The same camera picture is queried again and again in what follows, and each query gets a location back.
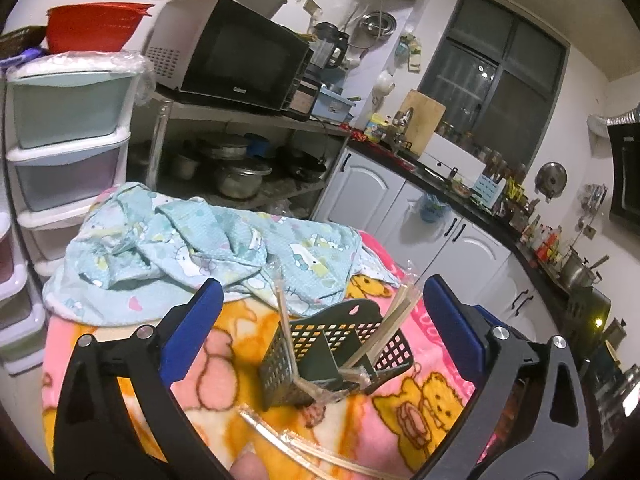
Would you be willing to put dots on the dark woven basket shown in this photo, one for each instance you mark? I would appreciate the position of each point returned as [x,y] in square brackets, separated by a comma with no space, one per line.
[22,42]

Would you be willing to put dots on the metal kitchen shelf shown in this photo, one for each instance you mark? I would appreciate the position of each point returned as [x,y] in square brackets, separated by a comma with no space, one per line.
[225,120]

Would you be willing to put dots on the wooden cutting board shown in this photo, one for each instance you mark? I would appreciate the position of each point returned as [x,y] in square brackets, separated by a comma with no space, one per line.
[421,122]

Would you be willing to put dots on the black wok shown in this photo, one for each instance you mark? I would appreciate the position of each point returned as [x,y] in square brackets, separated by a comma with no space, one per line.
[300,162]

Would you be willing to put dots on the dark green plastic utensil holder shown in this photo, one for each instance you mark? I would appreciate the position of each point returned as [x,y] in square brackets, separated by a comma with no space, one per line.
[350,321]

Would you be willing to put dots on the steel cooking pot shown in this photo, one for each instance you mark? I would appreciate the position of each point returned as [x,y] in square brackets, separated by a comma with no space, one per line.
[575,270]

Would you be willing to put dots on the yellow box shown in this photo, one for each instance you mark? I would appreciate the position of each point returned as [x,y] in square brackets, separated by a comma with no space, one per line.
[378,127]

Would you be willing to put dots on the large steel pot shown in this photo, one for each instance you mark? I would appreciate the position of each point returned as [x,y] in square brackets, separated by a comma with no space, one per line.
[240,180]

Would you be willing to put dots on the silver microwave oven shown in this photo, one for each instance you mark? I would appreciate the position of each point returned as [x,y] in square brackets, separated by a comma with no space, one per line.
[235,55]

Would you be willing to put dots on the blue knife block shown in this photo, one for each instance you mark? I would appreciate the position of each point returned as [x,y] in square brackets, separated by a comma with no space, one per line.
[489,186]

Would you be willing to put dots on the steel faucet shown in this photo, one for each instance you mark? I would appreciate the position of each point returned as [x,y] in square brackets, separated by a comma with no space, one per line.
[402,127]

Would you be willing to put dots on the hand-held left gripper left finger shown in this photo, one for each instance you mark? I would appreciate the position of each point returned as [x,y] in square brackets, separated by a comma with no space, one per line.
[192,335]

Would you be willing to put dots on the blue plastic tray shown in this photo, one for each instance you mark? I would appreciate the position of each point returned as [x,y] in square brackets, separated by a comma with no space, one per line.
[336,102]

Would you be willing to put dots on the brown chopsticks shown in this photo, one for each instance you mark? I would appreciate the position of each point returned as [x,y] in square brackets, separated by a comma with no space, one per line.
[385,330]

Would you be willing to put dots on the black range hood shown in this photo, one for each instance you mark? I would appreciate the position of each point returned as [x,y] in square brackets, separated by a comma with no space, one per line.
[625,170]

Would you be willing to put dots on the silver exhaust duct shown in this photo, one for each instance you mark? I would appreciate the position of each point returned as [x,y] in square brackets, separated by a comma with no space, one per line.
[612,121]

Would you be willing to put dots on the pink orange printed blanket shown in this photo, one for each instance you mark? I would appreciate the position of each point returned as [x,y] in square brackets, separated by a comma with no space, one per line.
[235,342]

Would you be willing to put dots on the hanging steel bowl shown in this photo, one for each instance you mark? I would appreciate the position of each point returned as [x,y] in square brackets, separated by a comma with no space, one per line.
[377,24]

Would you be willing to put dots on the black blender jug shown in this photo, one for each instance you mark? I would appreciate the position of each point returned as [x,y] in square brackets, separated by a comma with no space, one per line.
[330,45]

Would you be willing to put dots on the pale chopstick pair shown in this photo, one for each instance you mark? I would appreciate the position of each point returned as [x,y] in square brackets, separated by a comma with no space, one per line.
[330,385]
[285,310]

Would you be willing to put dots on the plastic drawer unit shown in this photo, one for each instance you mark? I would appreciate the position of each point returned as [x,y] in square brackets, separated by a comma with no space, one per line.
[70,110]

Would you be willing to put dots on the dark framed window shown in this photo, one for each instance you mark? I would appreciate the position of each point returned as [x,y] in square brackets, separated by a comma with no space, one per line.
[490,75]

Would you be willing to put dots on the row of condiment bottles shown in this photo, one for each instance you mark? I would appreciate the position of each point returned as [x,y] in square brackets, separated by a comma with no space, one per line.
[542,240]

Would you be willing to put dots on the black stove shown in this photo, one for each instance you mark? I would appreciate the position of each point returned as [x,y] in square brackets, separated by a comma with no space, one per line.
[587,320]

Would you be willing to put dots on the pile of pale chopsticks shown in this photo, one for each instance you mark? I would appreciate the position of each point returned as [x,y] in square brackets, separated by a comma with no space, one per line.
[280,435]

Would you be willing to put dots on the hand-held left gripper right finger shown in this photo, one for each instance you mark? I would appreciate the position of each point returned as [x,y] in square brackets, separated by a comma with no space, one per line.
[452,330]

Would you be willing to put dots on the red plastic basin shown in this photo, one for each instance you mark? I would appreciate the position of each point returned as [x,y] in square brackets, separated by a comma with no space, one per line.
[95,27]

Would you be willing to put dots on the steel pot lid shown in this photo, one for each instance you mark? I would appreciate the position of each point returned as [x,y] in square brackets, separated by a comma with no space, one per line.
[551,182]

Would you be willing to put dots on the blue plastic bag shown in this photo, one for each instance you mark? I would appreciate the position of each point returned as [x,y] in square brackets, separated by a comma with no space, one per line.
[432,208]

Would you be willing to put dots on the white kitchen cabinets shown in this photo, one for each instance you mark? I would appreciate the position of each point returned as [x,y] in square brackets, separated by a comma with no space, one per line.
[380,195]

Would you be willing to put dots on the light blue printed cloth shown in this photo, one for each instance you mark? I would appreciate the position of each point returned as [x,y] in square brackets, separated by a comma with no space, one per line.
[200,240]

